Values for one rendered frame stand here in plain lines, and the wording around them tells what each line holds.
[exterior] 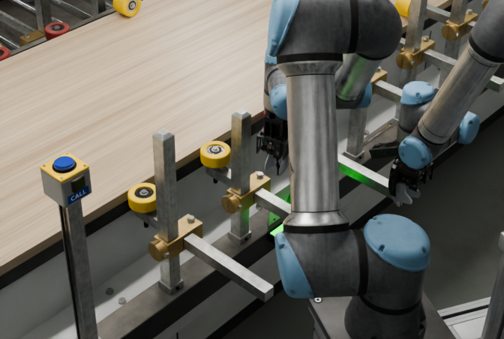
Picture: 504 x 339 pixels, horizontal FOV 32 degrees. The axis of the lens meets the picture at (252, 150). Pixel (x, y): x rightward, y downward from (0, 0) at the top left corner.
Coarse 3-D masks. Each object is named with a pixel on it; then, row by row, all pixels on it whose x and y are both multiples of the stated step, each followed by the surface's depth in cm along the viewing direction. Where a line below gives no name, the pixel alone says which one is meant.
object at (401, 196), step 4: (396, 184) 221; (400, 184) 221; (404, 184) 221; (396, 188) 222; (400, 188) 222; (404, 188) 221; (396, 192) 223; (400, 192) 223; (404, 192) 222; (392, 196) 224; (396, 196) 224; (400, 196) 223; (404, 196) 222; (408, 196) 222; (396, 200) 225; (400, 200) 224; (404, 200) 223; (408, 200) 222; (396, 204) 226
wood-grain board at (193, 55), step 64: (192, 0) 301; (256, 0) 302; (448, 0) 305; (0, 64) 264; (64, 64) 265; (128, 64) 265; (192, 64) 266; (256, 64) 267; (0, 128) 237; (64, 128) 238; (128, 128) 238; (192, 128) 239; (0, 192) 215; (0, 256) 197
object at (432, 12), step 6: (432, 6) 288; (426, 12) 287; (432, 12) 285; (438, 12) 284; (444, 12) 284; (432, 18) 286; (438, 18) 285; (444, 18) 283; (468, 24) 278; (474, 24) 278; (468, 30) 279
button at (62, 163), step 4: (64, 156) 172; (56, 160) 171; (60, 160) 171; (64, 160) 171; (68, 160) 171; (72, 160) 171; (56, 164) 170; (60, 164) 170; (64, 164) 170; (68, 164) 170; (72, 164) 171; (56, 168) 170; (60, 168) 170; (64, 168) 170; (68, 168) 170
